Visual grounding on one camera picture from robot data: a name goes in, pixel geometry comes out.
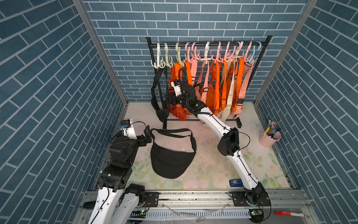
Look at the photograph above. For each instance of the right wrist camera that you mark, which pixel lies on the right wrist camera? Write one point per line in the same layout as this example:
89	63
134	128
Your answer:
177	87

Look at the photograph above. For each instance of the red white marker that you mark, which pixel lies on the red white marker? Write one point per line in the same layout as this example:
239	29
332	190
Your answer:
294	214

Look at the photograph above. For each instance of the black clothes rack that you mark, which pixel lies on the black clothes rack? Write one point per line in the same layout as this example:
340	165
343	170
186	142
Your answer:
264	45

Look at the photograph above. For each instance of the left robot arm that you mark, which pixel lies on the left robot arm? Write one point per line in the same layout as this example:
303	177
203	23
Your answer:
116	200

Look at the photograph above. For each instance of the blue black stapler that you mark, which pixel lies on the blue black stapler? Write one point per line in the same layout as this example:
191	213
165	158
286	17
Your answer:
234	183

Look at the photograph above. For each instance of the beige sling bag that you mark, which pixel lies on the beige sling bag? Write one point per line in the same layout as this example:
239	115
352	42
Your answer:
227	90

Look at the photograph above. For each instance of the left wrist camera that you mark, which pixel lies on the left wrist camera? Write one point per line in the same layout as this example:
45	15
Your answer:
128	128

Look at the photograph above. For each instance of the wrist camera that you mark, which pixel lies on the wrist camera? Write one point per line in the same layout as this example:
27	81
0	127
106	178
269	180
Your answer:
177	87
128	128

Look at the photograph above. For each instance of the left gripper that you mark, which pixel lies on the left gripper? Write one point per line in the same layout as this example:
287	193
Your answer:
143	142

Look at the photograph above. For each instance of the front orange sling bag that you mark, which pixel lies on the front orange sling bag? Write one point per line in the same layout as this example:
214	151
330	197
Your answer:
177	110

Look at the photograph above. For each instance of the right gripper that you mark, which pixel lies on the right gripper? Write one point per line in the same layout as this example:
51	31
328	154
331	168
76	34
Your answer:
174	100

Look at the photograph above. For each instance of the orange sling bag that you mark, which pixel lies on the orange sling bag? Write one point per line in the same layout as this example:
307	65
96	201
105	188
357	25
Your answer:
242	75
177	110

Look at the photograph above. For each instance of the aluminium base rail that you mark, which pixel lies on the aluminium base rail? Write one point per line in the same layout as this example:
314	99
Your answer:
220	206

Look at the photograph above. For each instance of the pink pen cup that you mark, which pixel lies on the pink pen cup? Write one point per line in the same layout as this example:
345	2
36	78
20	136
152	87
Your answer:
271	135

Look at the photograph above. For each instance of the black remote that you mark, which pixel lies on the black remote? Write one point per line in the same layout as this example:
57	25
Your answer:
89	205

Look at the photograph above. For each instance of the pink sling bag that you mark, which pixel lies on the pink sling bag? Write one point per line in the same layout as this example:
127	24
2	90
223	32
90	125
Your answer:
201	85

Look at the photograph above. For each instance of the black sling bag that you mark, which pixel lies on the black sling bag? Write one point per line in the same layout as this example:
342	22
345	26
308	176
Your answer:
163	112
172	164

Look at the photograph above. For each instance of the white plastic hook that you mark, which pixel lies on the white plastic hook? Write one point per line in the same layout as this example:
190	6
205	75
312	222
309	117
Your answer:
158	62

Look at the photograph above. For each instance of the rear orange sling bag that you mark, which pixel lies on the rear orange sling bag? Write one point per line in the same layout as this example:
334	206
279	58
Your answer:
242	75

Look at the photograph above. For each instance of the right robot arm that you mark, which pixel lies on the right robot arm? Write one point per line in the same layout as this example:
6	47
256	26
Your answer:
183	94

